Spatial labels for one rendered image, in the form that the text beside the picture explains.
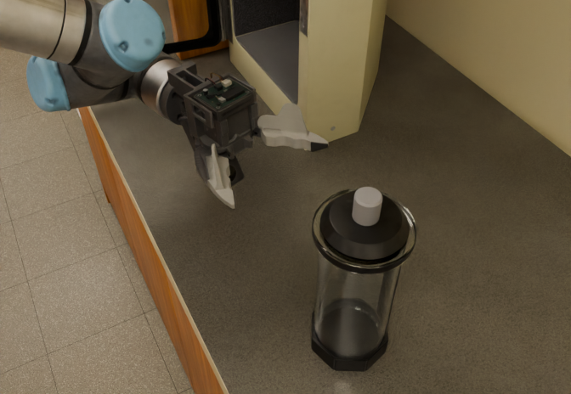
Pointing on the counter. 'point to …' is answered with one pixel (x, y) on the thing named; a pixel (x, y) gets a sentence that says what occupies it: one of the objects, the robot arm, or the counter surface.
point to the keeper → (303, 11)
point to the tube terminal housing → (330, 48)
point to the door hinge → (225, 3)
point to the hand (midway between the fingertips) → (285, 179)
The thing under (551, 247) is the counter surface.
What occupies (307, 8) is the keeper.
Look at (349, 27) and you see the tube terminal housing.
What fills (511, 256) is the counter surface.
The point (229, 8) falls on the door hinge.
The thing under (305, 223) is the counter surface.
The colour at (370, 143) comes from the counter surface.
